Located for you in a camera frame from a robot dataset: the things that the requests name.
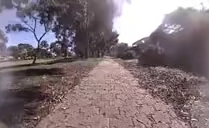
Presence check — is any dark bush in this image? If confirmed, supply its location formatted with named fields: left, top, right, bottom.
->
left=113, top=42, right=137, bottom=61

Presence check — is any row of tall dark trees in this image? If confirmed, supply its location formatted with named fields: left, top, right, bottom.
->
left=50, top=0, right=120, bottom=60

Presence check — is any reddish brick path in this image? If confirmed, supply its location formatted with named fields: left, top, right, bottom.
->
left=35, top=57, right=190, bottom=128

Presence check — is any leaf-strewn ground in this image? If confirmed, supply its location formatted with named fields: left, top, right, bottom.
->
left=0, top=57, right=103, bottom=128
left=114, top=58, right=209, bottom=128

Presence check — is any thin forked tree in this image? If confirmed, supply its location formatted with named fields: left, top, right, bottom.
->
left=5, top=0, right=60, bottom=65

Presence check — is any large dark hedge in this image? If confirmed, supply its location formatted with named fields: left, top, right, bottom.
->
left=136, top=6, right=209, bottom=80

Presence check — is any pale grey road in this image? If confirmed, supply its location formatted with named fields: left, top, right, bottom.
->
left=0, top=57, right=61, bottom=71

